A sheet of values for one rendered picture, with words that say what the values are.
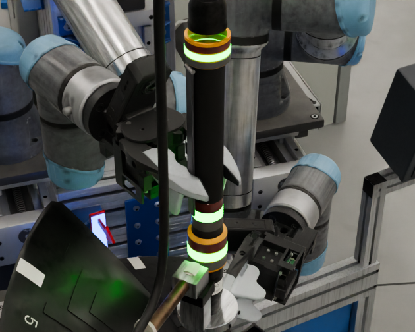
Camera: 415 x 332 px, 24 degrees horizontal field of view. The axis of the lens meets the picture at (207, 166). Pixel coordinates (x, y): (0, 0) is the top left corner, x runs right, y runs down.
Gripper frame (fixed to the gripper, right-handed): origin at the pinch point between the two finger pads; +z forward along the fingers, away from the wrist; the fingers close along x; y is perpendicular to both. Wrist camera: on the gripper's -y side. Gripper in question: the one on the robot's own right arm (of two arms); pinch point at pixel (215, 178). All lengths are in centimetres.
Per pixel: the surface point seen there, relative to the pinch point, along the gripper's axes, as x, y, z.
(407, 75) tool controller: -64, 25, -28
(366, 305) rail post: -59, 75, -26
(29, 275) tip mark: 18.9, 6.8, -6.1
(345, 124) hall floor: -182, 150, -149
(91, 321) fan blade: 14.6, 12.9, -2.1
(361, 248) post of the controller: -58, 61, -29
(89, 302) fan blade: 13.9, 11.8, -3.7
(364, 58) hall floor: -224, 150, -180
